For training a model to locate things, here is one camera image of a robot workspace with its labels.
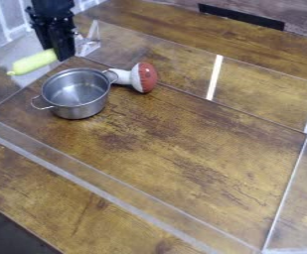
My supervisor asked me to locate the clear acrylic enclosure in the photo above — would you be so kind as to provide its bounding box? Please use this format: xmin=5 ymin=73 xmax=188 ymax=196
xmin=0 ymin=18 xmax=307 ymax=254

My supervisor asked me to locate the small stainless steel pot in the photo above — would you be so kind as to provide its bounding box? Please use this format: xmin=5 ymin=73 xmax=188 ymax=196
xmin=31 ymin=67 xmax=118 ymax=120

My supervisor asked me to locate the black strip on table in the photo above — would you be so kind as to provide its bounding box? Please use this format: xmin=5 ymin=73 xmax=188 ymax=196
xmin=198 ymin=3 xmax=285 ymax=31

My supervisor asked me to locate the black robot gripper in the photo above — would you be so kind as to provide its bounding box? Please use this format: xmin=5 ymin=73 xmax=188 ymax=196
xmin=25 ymin=0 xmax=76 ymax=62

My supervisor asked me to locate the green handled metal spoon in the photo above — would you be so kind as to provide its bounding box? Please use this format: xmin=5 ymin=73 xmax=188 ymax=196
xmin=6 ymin=49 xmax=57 ymax=75

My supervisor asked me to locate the red and white toy mushroom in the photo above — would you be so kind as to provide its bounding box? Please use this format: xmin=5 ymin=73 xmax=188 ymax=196
xmin=101 ymin=63 xmax=158 ymax=93

